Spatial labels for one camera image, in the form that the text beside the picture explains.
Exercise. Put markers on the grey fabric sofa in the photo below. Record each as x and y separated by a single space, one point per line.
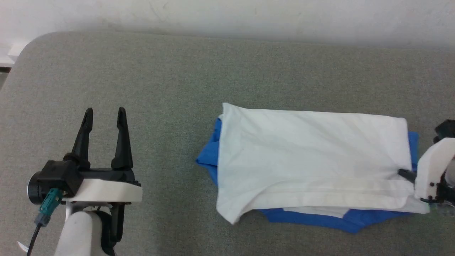
160 89

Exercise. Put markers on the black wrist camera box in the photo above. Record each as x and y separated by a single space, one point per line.
60 176
446 129

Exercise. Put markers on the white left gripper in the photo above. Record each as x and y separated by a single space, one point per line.
106 190

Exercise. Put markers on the white wall baseboard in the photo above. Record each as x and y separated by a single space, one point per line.
10 55

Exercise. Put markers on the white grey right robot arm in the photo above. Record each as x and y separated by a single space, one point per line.
450 176

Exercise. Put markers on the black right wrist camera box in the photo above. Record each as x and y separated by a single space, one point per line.
446 129

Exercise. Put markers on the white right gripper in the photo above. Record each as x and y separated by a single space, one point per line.
432 163

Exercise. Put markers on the blue and white t-shirt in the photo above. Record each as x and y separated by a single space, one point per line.
302 149

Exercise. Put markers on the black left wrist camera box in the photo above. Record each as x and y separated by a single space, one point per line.
60 176

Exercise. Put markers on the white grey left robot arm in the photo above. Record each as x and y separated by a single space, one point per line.
78 234

